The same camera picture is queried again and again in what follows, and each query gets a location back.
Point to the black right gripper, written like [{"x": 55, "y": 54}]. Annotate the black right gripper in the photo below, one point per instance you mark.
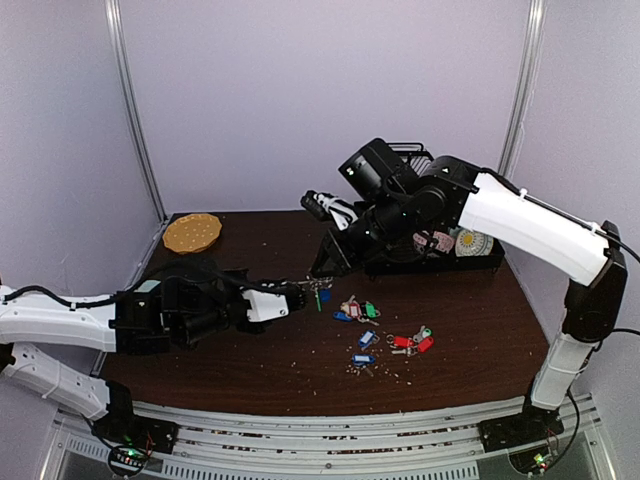
[{"x": 342, "y": 245}]

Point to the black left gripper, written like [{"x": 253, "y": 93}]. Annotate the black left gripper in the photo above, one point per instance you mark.
[{"x": 275, "y": 282}]

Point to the green key tag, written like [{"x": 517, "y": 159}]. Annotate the green key tag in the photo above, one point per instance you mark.
[{"x": 318, "y": 301}]

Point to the metal disc with key rings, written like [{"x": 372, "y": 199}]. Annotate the metal disc with key rings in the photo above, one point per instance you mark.
[{"x": 314, "y": 285}]

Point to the blue key tag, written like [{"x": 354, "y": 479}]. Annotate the blue key tag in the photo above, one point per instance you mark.
[
  {"x": 367, "y": 339},
  {"x": 363, "y": 363},
  {"x": 324, "y": 295}
]

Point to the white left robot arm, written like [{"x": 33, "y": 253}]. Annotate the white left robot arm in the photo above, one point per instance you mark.
[{"x": 176, "y": 305}]

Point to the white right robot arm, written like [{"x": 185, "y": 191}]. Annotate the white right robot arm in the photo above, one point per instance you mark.
[{"x": 397, "y": 201}]

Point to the mixed colour key tag bunch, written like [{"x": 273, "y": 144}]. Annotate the mixed colour key tag bunch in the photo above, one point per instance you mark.
[{"x": 353, "y": 310}]

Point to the pink patterned bowl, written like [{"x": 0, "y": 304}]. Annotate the pink patterned bowl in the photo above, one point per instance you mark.
[{"x": 433, "y": 243}]

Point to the yellow flower plate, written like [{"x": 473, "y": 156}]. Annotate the yellow flower plate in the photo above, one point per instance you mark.
[{"x": 473, "y": 244}]

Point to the red key tag bunch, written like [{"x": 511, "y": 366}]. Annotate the red key tag bunch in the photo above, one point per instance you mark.
[{"x": 419, "y": 343}]

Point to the yellow dotted plate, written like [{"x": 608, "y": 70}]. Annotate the yellow dotted plate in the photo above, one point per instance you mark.
[{"x": 192, "y": 233}]

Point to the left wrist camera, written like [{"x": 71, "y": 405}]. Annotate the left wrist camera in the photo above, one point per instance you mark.
[{"x": 265, "y": 307}]

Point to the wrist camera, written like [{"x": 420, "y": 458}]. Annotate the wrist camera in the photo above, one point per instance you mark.
[
  {"x": 326, "y": 207},
  {"x": 265, "y": 307}
]

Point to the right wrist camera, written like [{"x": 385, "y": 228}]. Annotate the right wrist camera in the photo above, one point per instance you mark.
[{"x": 326, "y": 207}]

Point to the black wire dish rack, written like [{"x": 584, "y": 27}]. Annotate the black wire dish rack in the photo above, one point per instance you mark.
[{"x": 438, "y": 188}]

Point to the aluminium front rail base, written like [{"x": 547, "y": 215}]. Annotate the aluminium front rail base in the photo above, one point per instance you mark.
[{"x": 437, "y": 444}]

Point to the right aluminium frame post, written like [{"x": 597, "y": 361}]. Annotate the right aluminium frame post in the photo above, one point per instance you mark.
[{"x": 524, "y": 87}]

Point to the aluminium frame post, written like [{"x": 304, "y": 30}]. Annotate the aluminium frame post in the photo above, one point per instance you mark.
[
  {"x": 524, "y": 87},
  {"x": 118, "y": 42}
]

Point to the left aluminium frame post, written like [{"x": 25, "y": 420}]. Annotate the left aluminium frame post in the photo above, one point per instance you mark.
[{"x": 118, "y": 42}]

